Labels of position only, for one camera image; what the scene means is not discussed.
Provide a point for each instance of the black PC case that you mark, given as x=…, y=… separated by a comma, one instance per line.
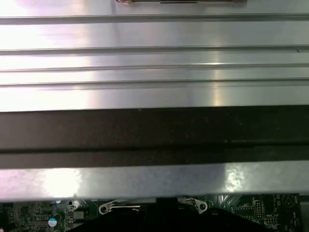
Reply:
x=154, y=135

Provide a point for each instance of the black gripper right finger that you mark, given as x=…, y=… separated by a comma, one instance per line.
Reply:
x=205, y=223

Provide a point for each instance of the green motherboard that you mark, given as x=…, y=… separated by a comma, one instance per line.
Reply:
x=253, y=210

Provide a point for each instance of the CPU socket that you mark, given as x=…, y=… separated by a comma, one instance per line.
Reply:
x=103, y=208

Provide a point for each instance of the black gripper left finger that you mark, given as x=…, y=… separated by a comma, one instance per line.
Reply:
x=135, y=222

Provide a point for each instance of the brown square base plate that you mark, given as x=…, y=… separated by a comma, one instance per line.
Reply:
x=135, y=1

